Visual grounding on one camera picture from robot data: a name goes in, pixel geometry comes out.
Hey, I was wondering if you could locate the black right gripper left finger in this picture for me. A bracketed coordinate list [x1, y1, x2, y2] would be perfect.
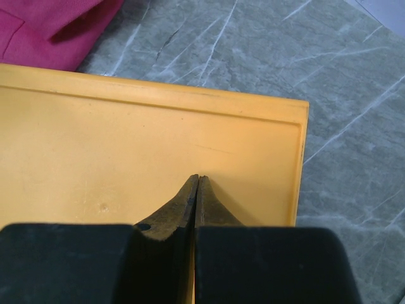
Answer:
[1, 175, 199, 303]

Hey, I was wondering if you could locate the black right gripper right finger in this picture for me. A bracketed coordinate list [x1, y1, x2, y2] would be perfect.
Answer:
[194, 176, 361, 303]

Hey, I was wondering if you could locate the orange drawer toolbox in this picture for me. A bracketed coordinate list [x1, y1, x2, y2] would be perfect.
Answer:
[0, 62, 310, 304]

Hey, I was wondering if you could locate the magenta cloth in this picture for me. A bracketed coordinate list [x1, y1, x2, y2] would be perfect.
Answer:
[1, 0, 123, 71]

